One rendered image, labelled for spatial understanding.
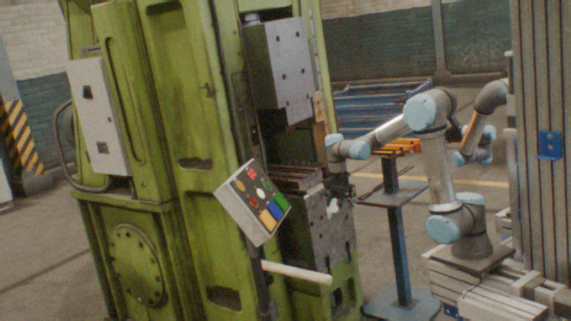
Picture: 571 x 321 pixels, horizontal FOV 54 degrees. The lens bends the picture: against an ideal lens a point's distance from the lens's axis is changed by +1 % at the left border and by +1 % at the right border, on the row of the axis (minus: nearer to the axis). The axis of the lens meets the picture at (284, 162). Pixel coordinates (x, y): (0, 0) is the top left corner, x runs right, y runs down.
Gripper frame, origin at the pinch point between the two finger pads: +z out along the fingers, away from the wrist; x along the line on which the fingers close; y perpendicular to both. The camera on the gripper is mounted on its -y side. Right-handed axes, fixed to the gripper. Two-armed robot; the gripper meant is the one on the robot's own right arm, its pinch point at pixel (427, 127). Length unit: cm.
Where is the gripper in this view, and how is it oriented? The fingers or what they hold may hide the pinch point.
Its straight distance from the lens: 311.3
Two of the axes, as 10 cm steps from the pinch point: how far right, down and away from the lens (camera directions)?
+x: 6.4, -3.0, 7.0
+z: -7.5, -0.6, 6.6
